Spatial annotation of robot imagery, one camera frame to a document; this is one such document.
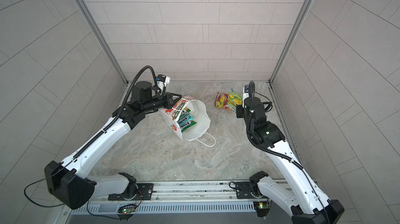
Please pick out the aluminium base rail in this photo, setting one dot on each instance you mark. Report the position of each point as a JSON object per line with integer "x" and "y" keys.
{"x": 200, "y": 189}

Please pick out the white paper bag red flowers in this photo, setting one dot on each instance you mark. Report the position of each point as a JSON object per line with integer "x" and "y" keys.
{"x": 197, "y": 132}

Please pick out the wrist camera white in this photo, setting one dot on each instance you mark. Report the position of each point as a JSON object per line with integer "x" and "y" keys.
{"x": 245, "y": 92}
{"x": 163, "y": 80}

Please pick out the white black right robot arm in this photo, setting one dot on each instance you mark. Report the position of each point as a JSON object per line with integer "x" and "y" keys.
{"x": 305, "y": 203}

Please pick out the green yellow snack packet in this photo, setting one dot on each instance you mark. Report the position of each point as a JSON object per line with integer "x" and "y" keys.
{"x": 234, "y": 99}

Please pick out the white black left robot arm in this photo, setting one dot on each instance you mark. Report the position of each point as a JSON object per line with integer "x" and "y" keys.
{"x": 82, "y": 161}

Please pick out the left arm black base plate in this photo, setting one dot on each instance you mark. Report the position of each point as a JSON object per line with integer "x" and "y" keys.
{"x": 134, "y": 191}

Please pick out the aluminium corner profile left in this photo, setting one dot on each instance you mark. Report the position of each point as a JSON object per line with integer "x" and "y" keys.
{"x": 99, "y": 37}

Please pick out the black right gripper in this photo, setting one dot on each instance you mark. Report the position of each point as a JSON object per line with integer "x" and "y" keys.
{"x": 239, "y": 108}

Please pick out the green circuit board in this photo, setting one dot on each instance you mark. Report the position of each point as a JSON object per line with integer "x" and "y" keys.
{"x": 262, "y": 208}
{"x": 128, "y": 209}

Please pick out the green red snack packet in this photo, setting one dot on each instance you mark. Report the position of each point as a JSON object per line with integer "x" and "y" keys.
{"x": 185, "y": 116}

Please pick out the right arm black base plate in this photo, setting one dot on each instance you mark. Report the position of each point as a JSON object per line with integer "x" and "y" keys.
{"x": 249, "y": 189}

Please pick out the white slotted cable duct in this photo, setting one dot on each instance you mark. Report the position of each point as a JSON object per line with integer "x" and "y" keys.
{"x": 167, "y": 208}

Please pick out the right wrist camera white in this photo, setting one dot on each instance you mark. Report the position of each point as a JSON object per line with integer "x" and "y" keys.
{"x": 245, "y": 92}

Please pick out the orange pink snack packet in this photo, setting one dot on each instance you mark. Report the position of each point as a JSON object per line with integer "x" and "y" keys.
{"x": 222, "y": 101}

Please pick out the right green circuit board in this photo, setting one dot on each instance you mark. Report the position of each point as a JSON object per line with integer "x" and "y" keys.
{"x": 262, "y": 208}

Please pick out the aluminium corner profile right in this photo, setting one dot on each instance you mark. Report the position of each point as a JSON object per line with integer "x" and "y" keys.
{"x": 295, "y": 29}

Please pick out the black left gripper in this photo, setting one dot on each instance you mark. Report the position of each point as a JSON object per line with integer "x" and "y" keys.
{"x": 168, "y": 103}

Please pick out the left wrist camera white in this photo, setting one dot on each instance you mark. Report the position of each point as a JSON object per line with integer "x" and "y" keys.
{"x": 163, "y": 80}

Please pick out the left green circuit board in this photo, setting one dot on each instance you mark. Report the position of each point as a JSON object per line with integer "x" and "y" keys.
{"x": 128, "y": 209}

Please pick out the aluminium corner profile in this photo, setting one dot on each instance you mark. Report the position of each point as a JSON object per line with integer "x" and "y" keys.
{"x": 99, "y": 37}
{"x": 295, "y": 29}

